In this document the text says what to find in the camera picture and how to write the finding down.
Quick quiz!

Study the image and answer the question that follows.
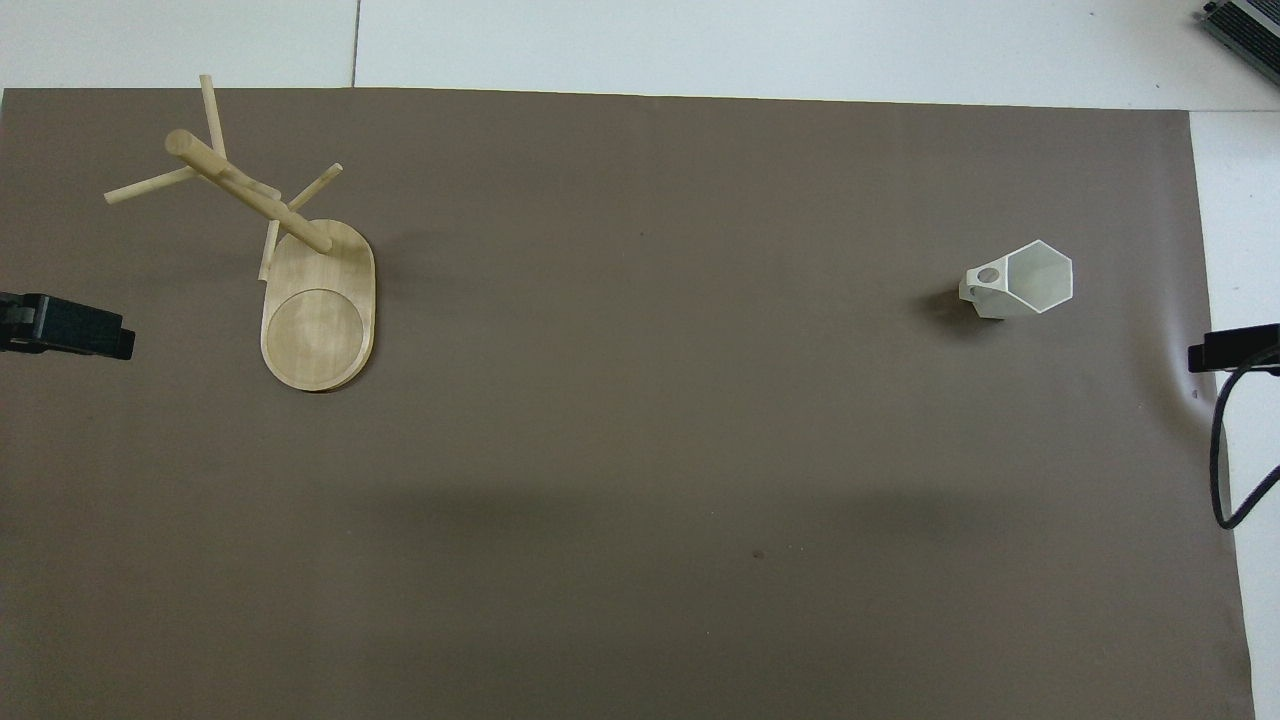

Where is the white hexagonal cup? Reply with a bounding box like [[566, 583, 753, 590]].
[[959, 240, 1074, 321]]

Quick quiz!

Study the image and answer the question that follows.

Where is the grey ribbed metal box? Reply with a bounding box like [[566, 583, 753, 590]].
[[1199, 0, 1280, 58]]

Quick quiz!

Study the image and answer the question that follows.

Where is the black cable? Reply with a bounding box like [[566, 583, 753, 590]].
[[1209, 344, 1280, 531]]

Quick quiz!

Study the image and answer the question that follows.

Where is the wooden cup rack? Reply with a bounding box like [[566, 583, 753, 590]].
[[104, 74, 377, 393]]

